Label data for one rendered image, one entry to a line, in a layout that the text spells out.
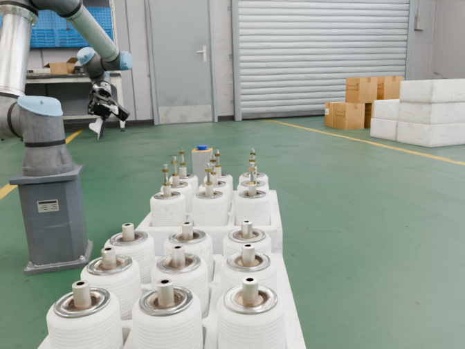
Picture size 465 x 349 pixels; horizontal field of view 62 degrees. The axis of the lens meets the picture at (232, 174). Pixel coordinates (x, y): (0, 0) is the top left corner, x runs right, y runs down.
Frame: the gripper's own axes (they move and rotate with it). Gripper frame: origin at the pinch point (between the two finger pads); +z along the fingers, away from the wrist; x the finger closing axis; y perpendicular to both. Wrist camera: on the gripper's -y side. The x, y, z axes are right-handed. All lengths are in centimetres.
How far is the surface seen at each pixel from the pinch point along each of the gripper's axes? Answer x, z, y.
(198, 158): 19.6, 24.7, -23.9
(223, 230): 34, 69, -11
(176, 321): 53, 102, 22
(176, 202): 29, 58, -2
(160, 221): 23, 60, 0
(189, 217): 24, 58, -9
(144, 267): 35, 83, 14
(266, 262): 57, 93, 5
